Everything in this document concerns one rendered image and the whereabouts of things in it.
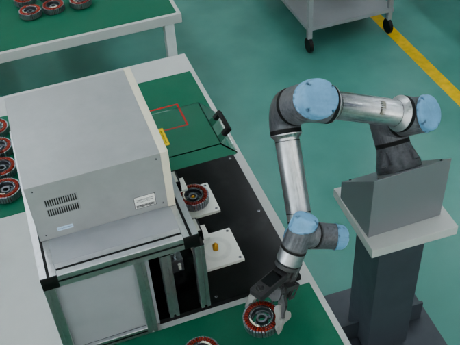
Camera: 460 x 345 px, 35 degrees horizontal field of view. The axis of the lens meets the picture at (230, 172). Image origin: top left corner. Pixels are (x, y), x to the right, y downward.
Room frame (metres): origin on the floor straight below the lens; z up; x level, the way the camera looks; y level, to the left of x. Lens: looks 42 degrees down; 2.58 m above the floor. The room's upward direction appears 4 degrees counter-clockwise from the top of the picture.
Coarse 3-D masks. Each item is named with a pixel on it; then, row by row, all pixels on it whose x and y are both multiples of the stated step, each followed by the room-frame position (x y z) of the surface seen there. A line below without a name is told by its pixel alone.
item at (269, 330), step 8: (256, 304) 1.32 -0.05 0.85; (264, 304) 1.32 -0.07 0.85; (272, 304) 1.32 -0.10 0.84; (248, 312) 1.30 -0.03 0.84; (256, 312) 1.31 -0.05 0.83; (264, 312) 1.31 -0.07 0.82; (272, 312) 1.29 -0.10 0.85; (248, 320) 1.27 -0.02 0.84; (256, 320) 1.28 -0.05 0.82; (264, 320) 1.27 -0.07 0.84; (272, 320) 1.26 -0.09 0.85; (248, 328) 1.25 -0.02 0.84; (256, 328) 1.24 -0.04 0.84; (264, 328) 1.24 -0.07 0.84; (272, 328) 1.24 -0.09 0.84; (256, 336) 1.23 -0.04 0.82; (264, 336) 1.23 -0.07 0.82
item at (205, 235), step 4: (196, 220) 1.61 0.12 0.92; (196, 224) 1.59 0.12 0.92; (196, 228) 1.58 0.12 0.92; (200, 228) 1.58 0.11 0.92; (204, 228) 1.61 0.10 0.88; (200, 232) 1.56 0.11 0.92; (204, 232) 1.59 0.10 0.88; (200, 236) 1.56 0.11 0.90; (204, 236) 1.58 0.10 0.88; (208, 236) 1.57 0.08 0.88; (204, 240) 1.57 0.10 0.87; (172, 256) 1.54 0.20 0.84
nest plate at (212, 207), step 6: (204, 186) 1.91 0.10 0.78; (210, 192) 1.88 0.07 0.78; (210, 198) 1.85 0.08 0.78; (210, 204) 1.82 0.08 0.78; (216, 204) 1.82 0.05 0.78; (204, 210) 1.79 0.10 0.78; (210, 210) 1.79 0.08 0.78; (216, 210) 1.79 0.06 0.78; (192, 216) 1.76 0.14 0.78; (198, 216) 1.77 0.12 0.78
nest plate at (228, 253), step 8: (216, 232) 1.68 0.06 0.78; (224, 232) 1.68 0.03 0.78; (208, 240) 1.65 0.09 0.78; (216, 240) 1.64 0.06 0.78; (224, 240) 1.64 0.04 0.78; (232, 240) 1.64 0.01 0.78; (208, 248) 1.61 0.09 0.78; (224, 248) 1.61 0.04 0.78; (232, 248) 1.60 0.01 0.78; (208, 256) 1.58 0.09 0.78; (216, 256) 1.58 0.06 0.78; (224, 256) 1.57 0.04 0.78; (232, 256) 1.57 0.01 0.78; (240, 256) 1.57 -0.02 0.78; (208, 264) 1.54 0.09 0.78; (216, 264) 1.54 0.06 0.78; (224, 264) 1.54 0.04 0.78; (232, 264) 1.55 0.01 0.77
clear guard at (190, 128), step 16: (160, 112) 2.00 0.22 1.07; (176, 112) 1.99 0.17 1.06; (192, 112) 1.98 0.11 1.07; (208, 112) 2.00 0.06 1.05; (160, 128) 1.91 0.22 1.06; (176, 128) 1.91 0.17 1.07; (192, 128) 1.90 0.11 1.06; (208, 128) 1.89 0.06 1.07; (224, 128) 1.95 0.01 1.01; (176, 144) 1.82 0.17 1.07; (192, 144) 1.81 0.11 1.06; (208, 144) 1.81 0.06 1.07; (224, 144) 1.82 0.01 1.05
